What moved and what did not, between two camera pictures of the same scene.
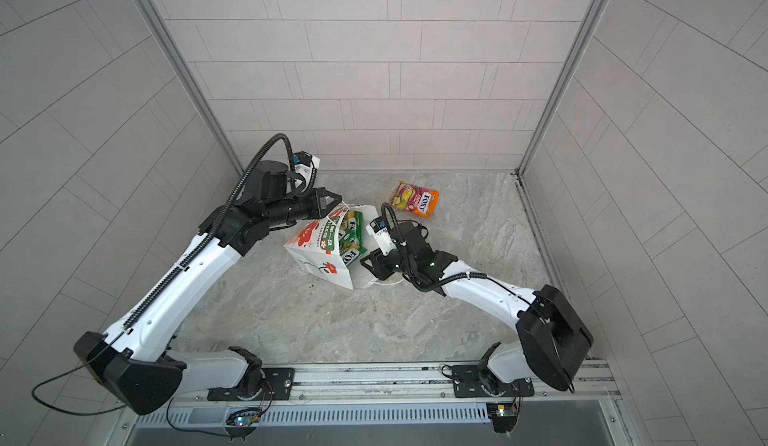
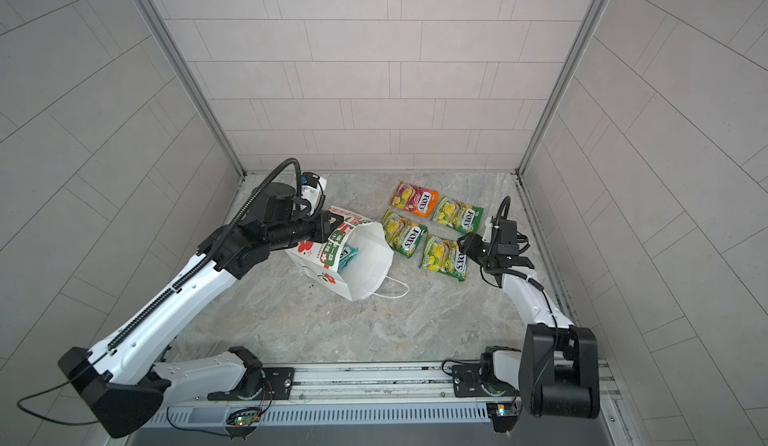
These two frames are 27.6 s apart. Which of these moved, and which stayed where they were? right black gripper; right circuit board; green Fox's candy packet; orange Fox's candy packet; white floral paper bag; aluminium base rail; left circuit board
Moved: white floral paper bag; right black gripper; green Fox's candy packet
Stayed: aluminium base rail; orange Fox's candy packet; left circuit board; right circuit board
